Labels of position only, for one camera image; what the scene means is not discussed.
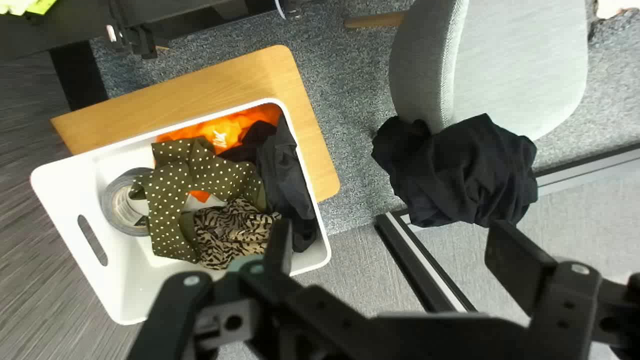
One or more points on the orange cloth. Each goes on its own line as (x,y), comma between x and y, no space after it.
(226,130)

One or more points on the tiger-stripe patterned cloth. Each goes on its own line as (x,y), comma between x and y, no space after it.
(230,233)

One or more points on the crumpled black cloth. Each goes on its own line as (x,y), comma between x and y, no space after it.
(461,173)

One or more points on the black glass partition frame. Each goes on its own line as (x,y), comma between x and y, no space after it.
(420,261)

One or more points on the grey duct tape roll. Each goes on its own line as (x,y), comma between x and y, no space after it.
(117,206)

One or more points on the white plastic storage basket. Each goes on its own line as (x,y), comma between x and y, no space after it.
(73,192)

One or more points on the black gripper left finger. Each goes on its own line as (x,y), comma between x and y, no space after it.
(278,246)

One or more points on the black shirt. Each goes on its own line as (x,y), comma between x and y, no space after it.
(282,173)

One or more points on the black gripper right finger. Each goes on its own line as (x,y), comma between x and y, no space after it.
(526,266)

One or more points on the green polka-dot cloth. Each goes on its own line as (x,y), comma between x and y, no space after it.
(192,173)

